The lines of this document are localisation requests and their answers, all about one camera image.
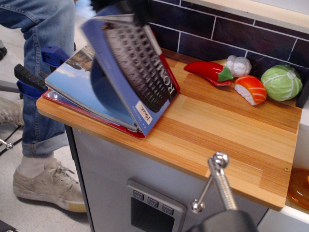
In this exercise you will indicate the salmon sushi toy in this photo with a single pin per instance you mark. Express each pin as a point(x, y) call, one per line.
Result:
point(251, 89)

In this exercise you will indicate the white sneaker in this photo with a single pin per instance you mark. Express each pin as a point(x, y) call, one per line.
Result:
point(53, 185)
point(11, 111)

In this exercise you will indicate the blue clamp with black handle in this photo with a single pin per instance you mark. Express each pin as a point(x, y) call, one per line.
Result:
point(34, 86)

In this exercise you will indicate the orange glass dish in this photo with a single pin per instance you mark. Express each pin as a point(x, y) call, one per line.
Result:
point(298, 190)

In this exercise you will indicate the Rome travel book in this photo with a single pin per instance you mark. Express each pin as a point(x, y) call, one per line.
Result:
point(121, 76)

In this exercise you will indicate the white toy garlic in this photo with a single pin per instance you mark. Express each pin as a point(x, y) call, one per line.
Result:
point(239, 66)

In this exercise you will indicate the metal clamp screw handle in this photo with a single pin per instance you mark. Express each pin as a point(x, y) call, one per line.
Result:
point(217, 163)

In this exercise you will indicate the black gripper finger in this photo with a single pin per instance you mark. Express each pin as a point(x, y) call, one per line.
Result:
point(141, 10)

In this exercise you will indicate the grey toy oven cabinet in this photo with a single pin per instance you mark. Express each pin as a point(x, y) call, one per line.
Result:
point(128, 192)

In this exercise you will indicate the red toy chili pepper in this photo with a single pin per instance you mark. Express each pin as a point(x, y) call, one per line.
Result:
point(216, 73)

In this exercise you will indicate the green toy cabbage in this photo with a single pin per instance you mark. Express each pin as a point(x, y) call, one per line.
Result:
point(282, 82)

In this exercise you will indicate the small metal knob left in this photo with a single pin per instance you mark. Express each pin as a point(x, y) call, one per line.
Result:
point(8, 146)

